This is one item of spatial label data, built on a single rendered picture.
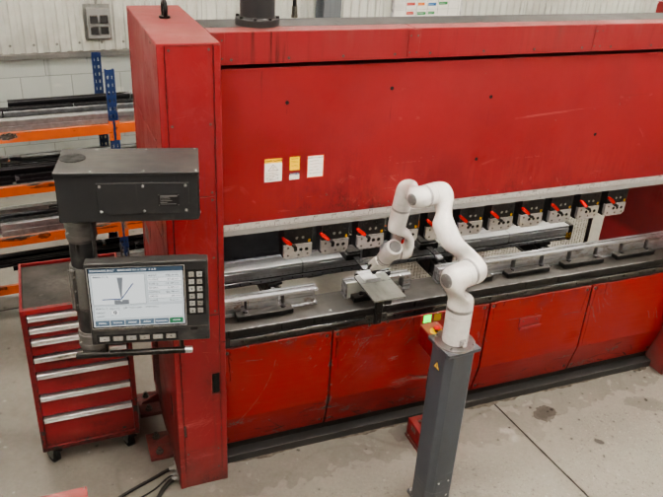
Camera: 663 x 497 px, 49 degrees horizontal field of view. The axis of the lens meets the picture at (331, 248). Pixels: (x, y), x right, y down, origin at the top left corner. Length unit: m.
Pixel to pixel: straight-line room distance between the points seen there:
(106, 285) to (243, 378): 1.24
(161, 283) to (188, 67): 0.85
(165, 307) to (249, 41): 1.17
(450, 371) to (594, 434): 1.55
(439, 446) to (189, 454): 1.27
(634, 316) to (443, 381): 1.96
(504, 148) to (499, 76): 0.40
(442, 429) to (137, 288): 1.65
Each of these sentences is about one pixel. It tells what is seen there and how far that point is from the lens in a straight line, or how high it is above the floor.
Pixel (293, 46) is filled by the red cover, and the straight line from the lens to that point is 3.27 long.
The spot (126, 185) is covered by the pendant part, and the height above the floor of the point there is 1.90.
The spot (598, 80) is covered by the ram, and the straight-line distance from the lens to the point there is 4.21.
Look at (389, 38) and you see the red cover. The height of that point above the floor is 2.25.
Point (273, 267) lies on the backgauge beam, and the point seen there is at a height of 0.98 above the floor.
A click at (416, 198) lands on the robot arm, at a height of 1.66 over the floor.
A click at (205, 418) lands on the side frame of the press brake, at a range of 3.80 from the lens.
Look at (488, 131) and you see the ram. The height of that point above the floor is 1.77.
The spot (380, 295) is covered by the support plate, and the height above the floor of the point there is 1.00.
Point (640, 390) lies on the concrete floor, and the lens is 5.26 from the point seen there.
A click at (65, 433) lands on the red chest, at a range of 4.19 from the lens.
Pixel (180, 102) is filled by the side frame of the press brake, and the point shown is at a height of 2.07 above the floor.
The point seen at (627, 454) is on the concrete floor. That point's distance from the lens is 4.72.
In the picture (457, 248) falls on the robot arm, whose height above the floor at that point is 1.47.
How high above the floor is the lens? 2.92
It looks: 27 degrees down
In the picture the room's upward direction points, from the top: 3 degrees clockwise
